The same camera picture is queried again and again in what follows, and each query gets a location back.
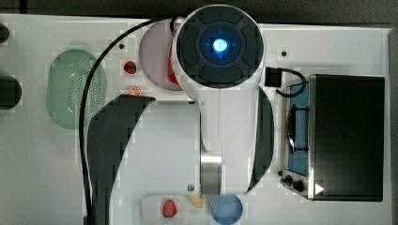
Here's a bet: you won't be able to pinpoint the blue glass oven door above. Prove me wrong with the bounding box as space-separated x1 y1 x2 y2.
286 83 310 176

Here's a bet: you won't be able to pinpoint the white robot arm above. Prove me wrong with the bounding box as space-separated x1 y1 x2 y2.
87 5 273 225

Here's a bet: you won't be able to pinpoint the black oven knobs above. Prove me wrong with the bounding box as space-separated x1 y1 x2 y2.
281 175 304 192

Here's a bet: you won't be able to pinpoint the red ketchup bottle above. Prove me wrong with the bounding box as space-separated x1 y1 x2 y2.
167 17 186 86

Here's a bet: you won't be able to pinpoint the orange slice toy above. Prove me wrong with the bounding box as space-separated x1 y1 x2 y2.
127 86 143 96

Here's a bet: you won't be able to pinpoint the grey round plate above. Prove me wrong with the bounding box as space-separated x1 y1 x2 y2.
139 19 181 91

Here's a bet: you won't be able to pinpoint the red strawberry toy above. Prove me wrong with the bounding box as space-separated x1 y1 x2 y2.
124 61 137 75

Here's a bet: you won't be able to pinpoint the yellow banana toy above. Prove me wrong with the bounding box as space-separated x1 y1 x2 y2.
189 195 204 208

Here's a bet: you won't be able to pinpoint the blue cup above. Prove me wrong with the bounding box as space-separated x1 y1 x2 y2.
210 195 243 225

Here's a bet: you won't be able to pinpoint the red apple toy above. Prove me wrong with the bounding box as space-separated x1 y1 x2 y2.
162 199 177 218

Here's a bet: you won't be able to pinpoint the green perforated colander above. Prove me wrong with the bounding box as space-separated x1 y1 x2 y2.
46 50 106 129

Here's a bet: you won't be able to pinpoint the black round pan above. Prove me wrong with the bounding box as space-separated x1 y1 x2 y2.
0 75 22 110

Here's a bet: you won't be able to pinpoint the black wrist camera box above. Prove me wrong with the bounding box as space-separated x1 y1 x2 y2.
264 67 283 87

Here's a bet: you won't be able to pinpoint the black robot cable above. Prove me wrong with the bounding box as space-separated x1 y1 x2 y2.
78 17 176 225

